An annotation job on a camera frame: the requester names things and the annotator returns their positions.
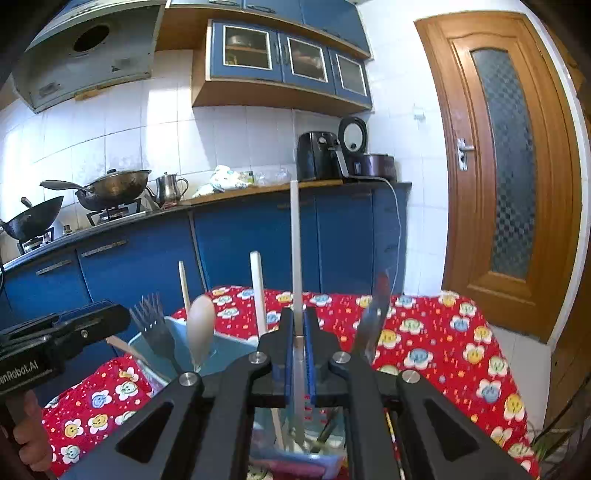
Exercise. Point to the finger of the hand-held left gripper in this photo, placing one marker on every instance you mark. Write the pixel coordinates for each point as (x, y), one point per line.
(97, 323)

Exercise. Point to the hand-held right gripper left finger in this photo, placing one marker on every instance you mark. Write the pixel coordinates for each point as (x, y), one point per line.
(290, 360)

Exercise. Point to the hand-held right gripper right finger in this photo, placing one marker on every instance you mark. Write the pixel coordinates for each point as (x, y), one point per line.
(311, 360)

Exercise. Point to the light blue utensil holder box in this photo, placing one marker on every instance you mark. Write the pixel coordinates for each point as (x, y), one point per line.
(226, 355)

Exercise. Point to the cream plastic spoon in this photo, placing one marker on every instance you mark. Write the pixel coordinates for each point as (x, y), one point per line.
(201, 327)

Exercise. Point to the person's left hand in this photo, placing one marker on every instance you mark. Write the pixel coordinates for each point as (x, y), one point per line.
(32, 438)

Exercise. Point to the gas stove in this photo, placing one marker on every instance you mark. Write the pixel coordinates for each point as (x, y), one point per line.
(111, 214)

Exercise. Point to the black wok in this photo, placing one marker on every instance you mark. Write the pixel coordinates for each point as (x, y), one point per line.
(32, 221)

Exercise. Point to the red floral tablecloth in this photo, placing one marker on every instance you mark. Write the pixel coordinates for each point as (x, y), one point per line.
(438, 332)

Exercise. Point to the blue kitchen base cabinets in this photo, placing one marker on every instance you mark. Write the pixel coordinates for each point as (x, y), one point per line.
(240, 240)

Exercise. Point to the large metal wok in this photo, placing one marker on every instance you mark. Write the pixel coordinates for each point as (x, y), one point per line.
(115, 187)

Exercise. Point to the steel kettle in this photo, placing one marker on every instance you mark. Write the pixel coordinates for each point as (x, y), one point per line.
(167, 189)

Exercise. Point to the clear plastic bag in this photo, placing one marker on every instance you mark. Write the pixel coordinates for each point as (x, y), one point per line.
(272, 177)

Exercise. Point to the crumpled white cloth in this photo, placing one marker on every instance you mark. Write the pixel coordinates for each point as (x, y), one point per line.
(221, 180)

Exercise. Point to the black air fryer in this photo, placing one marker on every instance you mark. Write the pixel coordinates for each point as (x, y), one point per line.
(314, 157)

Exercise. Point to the dark rice cooker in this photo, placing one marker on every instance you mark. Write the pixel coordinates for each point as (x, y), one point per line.
(376, 166)

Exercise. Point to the wooden door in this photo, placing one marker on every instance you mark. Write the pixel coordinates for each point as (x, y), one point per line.
(452, 184)

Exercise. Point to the dark metal rack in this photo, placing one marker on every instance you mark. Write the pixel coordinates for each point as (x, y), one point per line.
(554, 431)

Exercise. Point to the grey range hood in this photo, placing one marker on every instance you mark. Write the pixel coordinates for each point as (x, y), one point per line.
(55, 69)

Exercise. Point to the blue wooden wall cabinet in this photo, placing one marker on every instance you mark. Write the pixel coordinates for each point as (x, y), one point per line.
(277, 90)

